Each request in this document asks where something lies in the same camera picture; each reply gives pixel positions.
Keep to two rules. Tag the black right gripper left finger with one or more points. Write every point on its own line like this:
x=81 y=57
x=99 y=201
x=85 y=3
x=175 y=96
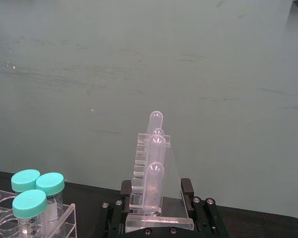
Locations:
x=113 y=218

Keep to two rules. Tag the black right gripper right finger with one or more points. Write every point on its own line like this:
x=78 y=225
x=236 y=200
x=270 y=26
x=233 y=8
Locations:
x=206 y=218

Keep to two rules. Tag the clear acrylic tube stand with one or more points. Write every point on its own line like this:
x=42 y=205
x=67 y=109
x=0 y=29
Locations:
x=173 y=193

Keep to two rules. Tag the clear round-bottom plastic tube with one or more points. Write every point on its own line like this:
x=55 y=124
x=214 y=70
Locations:
x=156 y=121
x=152 y=188
x=159 y=131
x=156 y=151

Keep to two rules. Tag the black table cloth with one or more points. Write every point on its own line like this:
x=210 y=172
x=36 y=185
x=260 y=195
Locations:
x=250 y=225

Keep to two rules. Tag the clear acrylic vial rack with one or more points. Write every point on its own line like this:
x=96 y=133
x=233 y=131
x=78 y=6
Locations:
x=64 y=218

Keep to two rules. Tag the teal-capped clear vial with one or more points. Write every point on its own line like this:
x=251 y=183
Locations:
x=24 y=179
x=51 y=183
x=29 y=204

